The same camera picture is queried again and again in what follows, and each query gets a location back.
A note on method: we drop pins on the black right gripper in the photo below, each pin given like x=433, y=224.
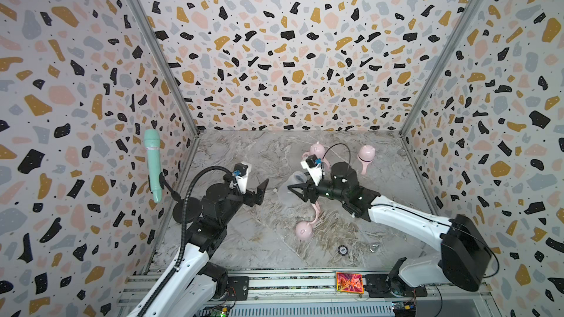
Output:
x=311, y=191

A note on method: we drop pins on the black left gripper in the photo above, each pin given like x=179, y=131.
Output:
x=255, y=198

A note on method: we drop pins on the clear straw disc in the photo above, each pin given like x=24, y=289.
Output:
x=286, y=201

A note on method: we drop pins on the pink bottle cap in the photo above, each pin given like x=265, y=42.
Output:
x=317, y=149
x=304, y=231
x=367, y=153

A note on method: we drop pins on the clear baby bottle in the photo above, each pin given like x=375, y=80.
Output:
x=365, y=165
x=296, y=178
x=326, y=166

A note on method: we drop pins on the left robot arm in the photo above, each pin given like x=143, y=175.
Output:
x=191, y=280

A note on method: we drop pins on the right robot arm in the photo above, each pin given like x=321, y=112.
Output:
x=461, y=258

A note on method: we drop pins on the small black round cap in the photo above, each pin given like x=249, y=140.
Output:
x=343, y=250

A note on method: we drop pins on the black microphone stand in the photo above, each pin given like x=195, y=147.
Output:
x=191, y=212

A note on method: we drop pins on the orange pink card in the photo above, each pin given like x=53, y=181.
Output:
x=349, y=283

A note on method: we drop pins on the mint green microphone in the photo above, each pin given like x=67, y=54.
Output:
x=152, y=144

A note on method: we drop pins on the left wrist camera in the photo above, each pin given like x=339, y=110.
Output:
x=241, y=174

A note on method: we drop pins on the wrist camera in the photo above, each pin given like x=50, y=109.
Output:
x=313, y=166
x=241, y=174

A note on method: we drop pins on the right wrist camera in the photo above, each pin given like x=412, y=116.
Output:
x=313, y=166

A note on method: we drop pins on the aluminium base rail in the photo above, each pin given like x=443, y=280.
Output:
x=313, y=292

